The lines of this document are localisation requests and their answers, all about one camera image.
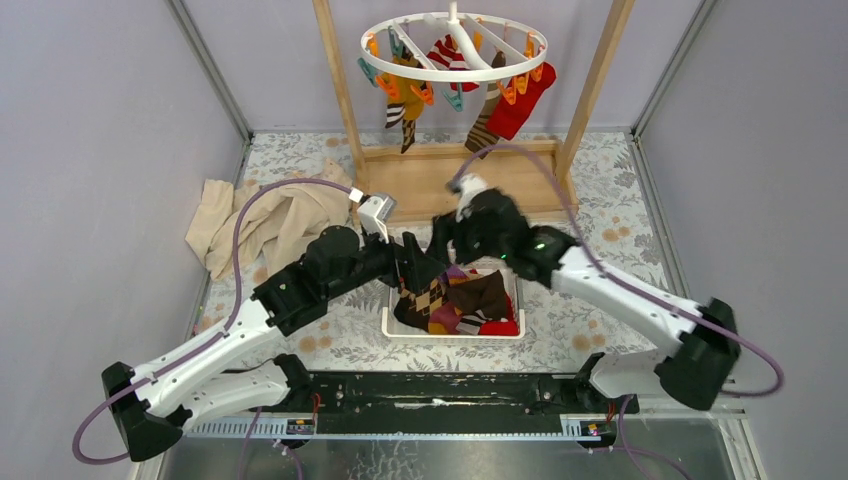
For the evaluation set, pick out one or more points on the white round clip hanger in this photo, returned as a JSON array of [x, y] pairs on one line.
[[492, 48]]

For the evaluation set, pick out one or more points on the purple orange striped sock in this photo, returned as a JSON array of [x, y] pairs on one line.
[[448, 319]]

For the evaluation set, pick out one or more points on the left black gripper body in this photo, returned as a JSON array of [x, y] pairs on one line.
[[376, 262]]

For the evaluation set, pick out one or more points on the mustard yellow sock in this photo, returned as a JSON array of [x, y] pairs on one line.
[[404, 105]]

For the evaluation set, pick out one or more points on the red white striped sock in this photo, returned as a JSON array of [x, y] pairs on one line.
[[445, 54]]

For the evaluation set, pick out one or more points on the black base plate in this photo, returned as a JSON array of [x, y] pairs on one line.
[[374, 403]]

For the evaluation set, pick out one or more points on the beige crumpled cloth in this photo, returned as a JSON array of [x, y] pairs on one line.
[[278, 226]]

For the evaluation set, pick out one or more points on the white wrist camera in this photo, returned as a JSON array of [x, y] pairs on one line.
[[466, 187], [373, 212]]

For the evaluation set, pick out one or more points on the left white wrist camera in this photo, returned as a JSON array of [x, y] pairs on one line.
[[373, 212]]

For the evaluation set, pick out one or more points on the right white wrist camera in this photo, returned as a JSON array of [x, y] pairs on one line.
[[466, 187]]

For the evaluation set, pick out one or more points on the floral table mat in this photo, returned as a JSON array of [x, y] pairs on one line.
[[561, 331]]

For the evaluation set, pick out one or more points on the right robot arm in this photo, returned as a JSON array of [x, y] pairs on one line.
[[694, 345]]

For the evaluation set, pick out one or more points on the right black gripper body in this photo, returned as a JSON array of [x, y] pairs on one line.
[[472, 244]]

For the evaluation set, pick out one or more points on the brown tan striped sock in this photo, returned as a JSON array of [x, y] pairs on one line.
[[480, 136]]

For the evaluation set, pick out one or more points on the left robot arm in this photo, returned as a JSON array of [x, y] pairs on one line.
[[153, 403]]

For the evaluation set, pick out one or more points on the white plastic basket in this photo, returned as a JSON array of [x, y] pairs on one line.
[[395, 330]]

